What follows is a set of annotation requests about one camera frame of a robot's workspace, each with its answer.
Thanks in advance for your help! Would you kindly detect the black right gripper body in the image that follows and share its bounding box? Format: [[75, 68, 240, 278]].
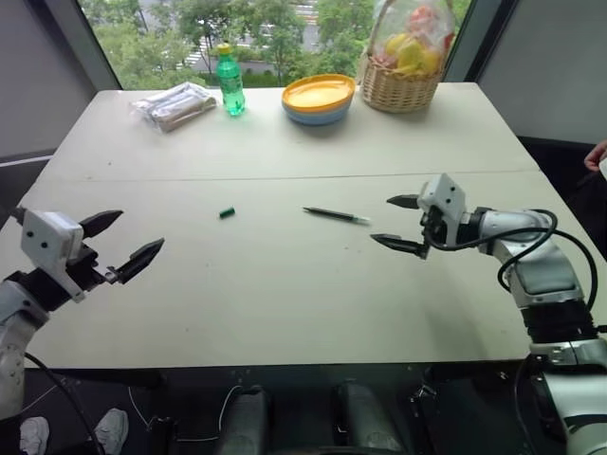
[[418, 205, 451, 261]]

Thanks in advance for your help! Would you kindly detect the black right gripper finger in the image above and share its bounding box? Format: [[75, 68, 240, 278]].
[[385, 192, 421, 209], [369, 232, 427, 258]]

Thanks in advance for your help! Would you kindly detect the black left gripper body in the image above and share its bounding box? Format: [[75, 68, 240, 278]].
[[64, 242, 120, 293]]

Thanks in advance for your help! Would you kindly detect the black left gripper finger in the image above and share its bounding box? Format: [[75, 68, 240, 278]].
[[77, 209, 125, 240], [115, 237, 166, 286]]

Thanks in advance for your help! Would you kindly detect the black uncapped pen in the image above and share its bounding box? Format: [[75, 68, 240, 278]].
[[302, 206, 373, 227]]

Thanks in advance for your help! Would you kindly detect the bystander bare hand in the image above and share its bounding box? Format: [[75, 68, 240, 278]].
[[583, 137, 607, 173]]

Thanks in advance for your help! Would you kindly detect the wicker basket with wrapped fruit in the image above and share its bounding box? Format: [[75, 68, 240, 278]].
[[356, 0, 457, 115]]

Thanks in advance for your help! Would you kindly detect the blue bowl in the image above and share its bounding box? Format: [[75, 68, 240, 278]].
[[282, 97, 355, 127]]

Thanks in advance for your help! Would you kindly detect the clear plastic bag package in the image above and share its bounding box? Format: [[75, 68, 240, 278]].
[[129, 81, 219, 135]]

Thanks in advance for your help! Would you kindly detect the white sneaker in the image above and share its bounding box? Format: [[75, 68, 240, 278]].
[[18, 415, 51, 455], [93, 408, 131, 450]]

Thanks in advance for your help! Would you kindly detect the dark rounded shape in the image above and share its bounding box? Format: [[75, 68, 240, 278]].
[[330, 380, 405, 455], [212, 385, 272, 455]]

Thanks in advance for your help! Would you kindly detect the green plastic bottle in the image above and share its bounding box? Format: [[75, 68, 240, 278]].
[[215, 42, 248, 118]]

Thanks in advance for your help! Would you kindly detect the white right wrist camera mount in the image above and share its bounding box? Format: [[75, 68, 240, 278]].
[[415, 172, 469, 239]]

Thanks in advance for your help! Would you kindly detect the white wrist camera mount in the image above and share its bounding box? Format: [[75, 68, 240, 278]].
[[415, 172, 469, 239], [20, 207, 87, 304]]

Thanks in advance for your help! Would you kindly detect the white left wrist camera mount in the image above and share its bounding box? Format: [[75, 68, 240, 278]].
[[20, 207, 87, 304]]

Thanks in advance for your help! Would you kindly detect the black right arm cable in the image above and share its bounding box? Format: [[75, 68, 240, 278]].
[[424, 209, 600, 315]]

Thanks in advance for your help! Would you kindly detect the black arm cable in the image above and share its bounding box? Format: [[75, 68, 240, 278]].
[[424, 209, 600, 315], [22, 351, 105, 455]]

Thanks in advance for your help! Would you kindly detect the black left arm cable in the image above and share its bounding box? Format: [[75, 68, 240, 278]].
[[22, 351, 105, 455]]

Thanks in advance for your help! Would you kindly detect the thin white floor cable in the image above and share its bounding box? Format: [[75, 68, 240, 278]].
[[126, 384, 160, 430]]

